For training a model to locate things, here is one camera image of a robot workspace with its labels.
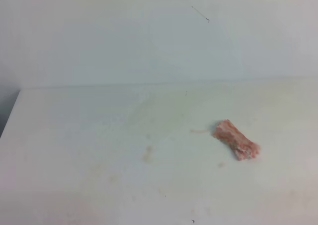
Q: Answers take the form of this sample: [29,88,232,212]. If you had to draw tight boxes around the pink striped rag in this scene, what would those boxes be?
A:
[212,119,260,161]

